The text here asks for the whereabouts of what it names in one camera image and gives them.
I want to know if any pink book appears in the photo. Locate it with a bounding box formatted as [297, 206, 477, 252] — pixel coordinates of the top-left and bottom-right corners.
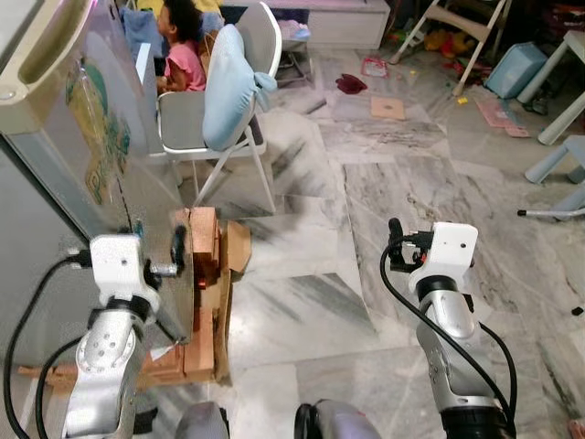
[475, 99, 531, 139]

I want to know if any white tv cabinet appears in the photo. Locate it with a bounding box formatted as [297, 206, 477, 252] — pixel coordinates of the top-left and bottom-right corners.
[219, 0, 391, 49]

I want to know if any colourful toy pile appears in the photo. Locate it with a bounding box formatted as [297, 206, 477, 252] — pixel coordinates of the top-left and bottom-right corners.
[420, 26, 490, 58]

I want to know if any child in pink shirt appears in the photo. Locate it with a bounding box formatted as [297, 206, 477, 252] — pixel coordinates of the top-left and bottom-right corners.
[155, 0, 209, 94]

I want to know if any black floor scrap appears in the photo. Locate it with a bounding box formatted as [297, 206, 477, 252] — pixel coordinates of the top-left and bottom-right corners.
[133, 410, 158, 436]

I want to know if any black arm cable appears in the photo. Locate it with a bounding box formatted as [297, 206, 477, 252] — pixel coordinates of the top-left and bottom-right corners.
[35, 337, 85, 439]
[3, 247, 92, 439]
[379, 240, 513, 435]
[471, 318, 520, 426]

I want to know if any silver fridge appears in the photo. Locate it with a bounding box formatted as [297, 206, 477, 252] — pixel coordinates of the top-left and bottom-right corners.
[0, 0, 197, 367]

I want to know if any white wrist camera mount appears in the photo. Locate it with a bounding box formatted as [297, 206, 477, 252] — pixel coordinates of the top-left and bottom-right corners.
[408, 222, 479, 292]
[90, 234, 153, 301]

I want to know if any light blue low table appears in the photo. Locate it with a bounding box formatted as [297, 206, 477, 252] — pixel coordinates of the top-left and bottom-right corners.
[526, 135, 585, 186]

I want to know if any green yellow fridge sticker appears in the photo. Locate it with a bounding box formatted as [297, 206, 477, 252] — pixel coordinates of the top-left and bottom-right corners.
[66, 59, 131, 207]

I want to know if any white low table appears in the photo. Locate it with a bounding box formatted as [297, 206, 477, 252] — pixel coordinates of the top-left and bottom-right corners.
[516, 30, 585, 145]

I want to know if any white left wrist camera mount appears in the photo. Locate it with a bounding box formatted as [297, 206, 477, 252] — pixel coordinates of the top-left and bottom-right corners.
[90, 234, 153, 301]

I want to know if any light blue cushion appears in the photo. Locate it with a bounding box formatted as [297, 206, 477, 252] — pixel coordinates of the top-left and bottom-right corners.
[202, 25, 278, 152]

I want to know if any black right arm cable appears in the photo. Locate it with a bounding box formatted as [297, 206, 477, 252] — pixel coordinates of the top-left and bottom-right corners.
[379, 240, 513, 435]
[471, 318, 520, 426]

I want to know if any blue cloth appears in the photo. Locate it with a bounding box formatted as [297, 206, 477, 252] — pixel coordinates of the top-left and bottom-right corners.
[122, 7, 167, 58]

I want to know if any dark red cloth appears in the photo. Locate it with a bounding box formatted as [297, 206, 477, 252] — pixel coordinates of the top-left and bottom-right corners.
[335, 73, 368, 96]

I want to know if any pink white packet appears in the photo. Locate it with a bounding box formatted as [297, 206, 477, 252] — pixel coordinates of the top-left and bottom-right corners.
[361, 57, 389, 80]

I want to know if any grey right robot leg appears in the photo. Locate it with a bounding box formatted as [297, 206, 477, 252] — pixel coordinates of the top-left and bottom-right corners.
[293, 399, 383, 439]

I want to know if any light blue storage bin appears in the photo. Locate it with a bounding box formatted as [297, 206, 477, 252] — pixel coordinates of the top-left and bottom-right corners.
[484, 42, 549, 100]

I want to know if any orange square card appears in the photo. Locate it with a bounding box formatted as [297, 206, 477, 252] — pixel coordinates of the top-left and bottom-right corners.
[370, 96, 407, 121]

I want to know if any brown cardboard box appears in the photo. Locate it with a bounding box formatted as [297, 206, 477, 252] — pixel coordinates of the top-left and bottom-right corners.
[18, 206, 252, 385]

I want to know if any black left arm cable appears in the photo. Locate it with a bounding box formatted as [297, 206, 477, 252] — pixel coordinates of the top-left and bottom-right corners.
[3, 247, 92, 439]
[35, 337, 85, 439]

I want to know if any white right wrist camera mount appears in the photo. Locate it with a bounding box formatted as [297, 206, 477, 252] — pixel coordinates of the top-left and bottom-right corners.
[408, 222, 479, 292]

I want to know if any grey folding chair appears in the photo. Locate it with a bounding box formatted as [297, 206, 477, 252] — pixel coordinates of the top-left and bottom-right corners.
[137, 0, 284, 213]

